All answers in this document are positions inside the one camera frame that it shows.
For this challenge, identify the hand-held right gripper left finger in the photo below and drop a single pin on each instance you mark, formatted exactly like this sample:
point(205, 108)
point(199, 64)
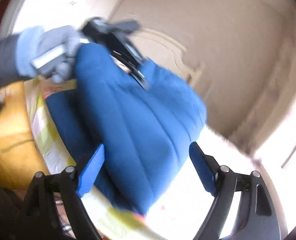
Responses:
point(91, 171)

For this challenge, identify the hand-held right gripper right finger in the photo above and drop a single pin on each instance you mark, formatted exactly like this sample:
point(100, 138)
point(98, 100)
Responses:
point(200, 171)

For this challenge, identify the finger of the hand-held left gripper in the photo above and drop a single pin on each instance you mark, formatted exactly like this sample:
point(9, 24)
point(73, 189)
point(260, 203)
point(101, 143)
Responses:
point(141, 75)

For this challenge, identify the blue quilted jacket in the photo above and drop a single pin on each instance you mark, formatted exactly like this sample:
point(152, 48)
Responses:
point(138, 110)

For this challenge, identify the person's left forearm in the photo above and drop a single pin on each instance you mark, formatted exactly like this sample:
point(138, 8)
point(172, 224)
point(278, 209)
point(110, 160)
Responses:
point(2, 62)

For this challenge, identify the person's left hand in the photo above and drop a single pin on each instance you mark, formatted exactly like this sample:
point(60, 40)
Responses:
point(50, 38)

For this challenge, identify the floral bed sheet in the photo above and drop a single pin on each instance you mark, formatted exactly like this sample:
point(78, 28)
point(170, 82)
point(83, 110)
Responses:
point(48, 140)

